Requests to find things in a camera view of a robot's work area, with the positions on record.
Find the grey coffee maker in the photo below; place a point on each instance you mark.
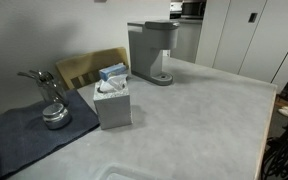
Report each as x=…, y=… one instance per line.
x=150, y=46

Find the white tissue box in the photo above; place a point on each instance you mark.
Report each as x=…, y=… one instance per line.
x=113, y=106

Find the small blue box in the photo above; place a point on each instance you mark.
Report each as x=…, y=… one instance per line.
x=112, y=70

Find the grey kitchen counter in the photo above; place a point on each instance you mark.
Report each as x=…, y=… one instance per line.
x=187, y=40

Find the round silver jar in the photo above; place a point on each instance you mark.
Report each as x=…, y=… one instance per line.
x=56, y=116

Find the black microwave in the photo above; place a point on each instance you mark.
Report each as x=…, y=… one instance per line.
x=193, y=8

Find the white cabinet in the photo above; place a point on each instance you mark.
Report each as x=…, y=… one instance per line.
x=237, y=40

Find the dark blue cloth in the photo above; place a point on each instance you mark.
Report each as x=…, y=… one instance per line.
x=20, y=140

